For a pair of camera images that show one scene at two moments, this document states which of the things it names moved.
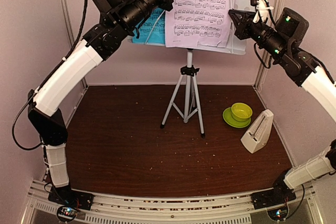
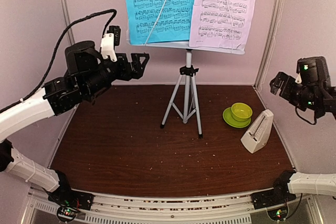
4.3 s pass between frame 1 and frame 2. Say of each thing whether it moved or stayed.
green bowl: stayed
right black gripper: moved
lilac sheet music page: moved
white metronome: stayed
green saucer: stayed
